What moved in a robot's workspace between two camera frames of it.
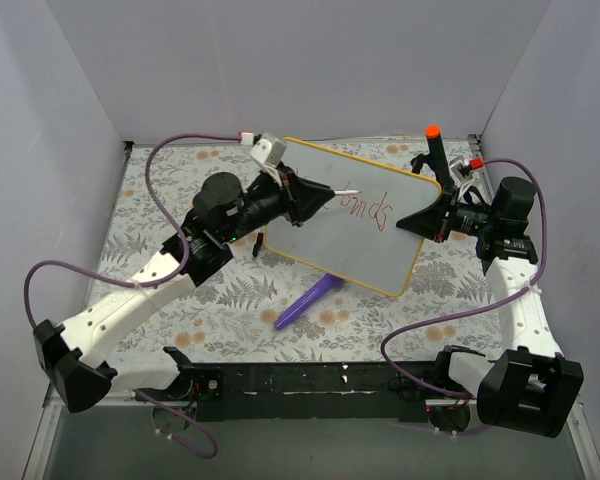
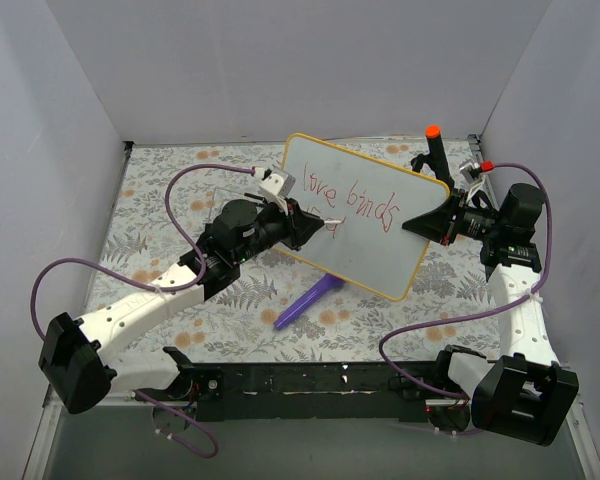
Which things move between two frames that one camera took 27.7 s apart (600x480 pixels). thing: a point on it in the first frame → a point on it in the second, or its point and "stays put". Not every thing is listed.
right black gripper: [445, 216] stays put
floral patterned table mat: [454, 302] stays put
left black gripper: [290, 195] → [292, 226]
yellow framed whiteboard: [355, 237] stays put
